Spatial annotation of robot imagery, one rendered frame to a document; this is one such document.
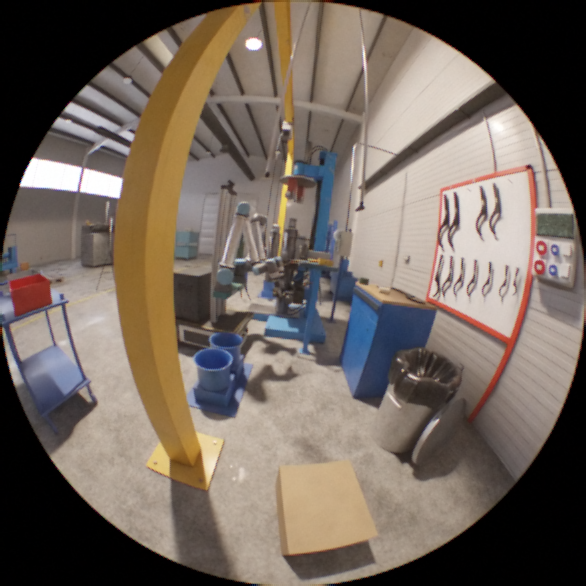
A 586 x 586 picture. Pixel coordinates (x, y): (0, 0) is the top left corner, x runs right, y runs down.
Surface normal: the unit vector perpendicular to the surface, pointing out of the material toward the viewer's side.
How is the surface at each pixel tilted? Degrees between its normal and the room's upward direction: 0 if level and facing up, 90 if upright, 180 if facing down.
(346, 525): 0
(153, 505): 0
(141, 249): 90
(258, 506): 0
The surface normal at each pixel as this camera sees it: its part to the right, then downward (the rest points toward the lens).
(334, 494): 0.13, -0.96
